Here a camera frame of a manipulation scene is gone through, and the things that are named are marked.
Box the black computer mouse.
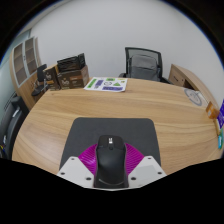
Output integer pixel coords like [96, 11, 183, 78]
[94, 135, 129, 189]

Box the black box on cardboard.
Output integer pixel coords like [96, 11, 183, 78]
[57, 53, 86, 72]

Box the purple standing sign card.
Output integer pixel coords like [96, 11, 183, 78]
[216, 99, 224, 130]

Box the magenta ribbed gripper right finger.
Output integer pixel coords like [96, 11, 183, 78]
[125, 144, 166, 185]

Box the green booklet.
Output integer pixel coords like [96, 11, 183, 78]
[218, 130, 223, 149]

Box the black chair at left edge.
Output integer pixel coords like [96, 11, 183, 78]
[0, 96, 29, 160]

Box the dark grey mouse pad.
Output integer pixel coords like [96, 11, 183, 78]
[60, 117, 161, 167]

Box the printed colourful paper sheet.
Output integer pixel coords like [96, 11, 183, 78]
[84, 77, 127, 92]

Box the black mesh office chair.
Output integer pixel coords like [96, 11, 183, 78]
[119, 47, 171, 84]

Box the small dark cardboard box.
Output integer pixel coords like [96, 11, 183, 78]
[43, 65, 60, 90]

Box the wooden shelf cabinet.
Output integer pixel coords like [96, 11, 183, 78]
[9, 37, 41, 110]

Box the brown cardboard box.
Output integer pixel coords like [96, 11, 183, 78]
[57, 66, 89, 90]

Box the wooden side desk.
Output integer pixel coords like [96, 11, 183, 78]
[168, 64, 218, 106]

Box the small black stool chair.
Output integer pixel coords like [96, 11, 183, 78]
[32, 64, 48, 97]

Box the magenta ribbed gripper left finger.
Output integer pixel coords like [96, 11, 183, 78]
[57, 144, 98, 186]

